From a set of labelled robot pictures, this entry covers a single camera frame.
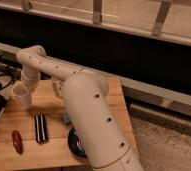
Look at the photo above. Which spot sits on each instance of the clear plastic bottle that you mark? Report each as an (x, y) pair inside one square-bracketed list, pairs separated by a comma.
[(57, 87)]

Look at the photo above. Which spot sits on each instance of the wooden railing frame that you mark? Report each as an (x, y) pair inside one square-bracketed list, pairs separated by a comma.
[(167, 20)]

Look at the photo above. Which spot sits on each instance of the black ceramic bowl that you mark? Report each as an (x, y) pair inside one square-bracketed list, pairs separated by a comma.
[(75, 145)]

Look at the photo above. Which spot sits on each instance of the black white striped case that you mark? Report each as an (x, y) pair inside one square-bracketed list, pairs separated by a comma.
[(40, 129)]

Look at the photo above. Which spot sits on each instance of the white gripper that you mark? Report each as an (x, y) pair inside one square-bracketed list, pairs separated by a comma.
[(30, 77)]

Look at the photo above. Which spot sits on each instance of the white ceramic cup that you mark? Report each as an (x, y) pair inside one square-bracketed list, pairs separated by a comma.
[(22, 94)]

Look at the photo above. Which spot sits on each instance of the blue grey sponge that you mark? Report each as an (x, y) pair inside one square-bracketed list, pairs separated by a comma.
[(66, 118)]

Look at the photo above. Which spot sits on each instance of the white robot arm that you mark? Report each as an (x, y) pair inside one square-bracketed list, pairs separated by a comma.
[(84, 94)]

